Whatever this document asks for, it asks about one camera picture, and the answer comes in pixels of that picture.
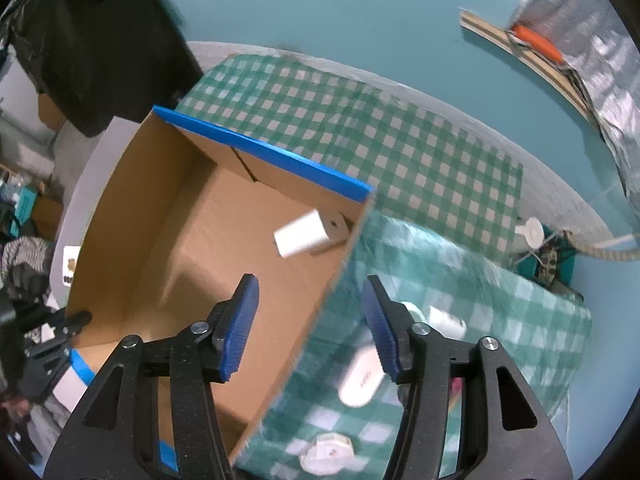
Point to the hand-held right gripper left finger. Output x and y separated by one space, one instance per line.
241 327

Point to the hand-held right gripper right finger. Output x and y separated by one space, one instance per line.
379 330

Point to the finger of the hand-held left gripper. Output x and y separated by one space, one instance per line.
62 330

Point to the white oval earbud case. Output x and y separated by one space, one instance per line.
360 377

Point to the cardboard box with blue tape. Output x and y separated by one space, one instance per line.
190 260

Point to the white charger plug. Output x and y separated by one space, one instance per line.
300 235

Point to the white hexagonal earbud case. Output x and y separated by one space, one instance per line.
327 452

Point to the small white bottle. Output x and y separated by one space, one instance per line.
446 323

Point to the striped cloth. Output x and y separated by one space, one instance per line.
25 260

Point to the small brown cardboard box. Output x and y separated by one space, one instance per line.
49 215

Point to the teal box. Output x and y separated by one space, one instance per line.
25 207

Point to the green checkered tablecloth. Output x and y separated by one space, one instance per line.
400 160

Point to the white round cap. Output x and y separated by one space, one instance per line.
530 232

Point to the dark patterned object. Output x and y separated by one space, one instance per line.
550 262

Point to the large black cloth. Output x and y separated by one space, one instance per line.
90 35

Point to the wooden strip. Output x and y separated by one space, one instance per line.
505 42

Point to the orange tube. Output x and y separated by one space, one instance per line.
539 42

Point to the silver foil sheet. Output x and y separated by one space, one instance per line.
590 35

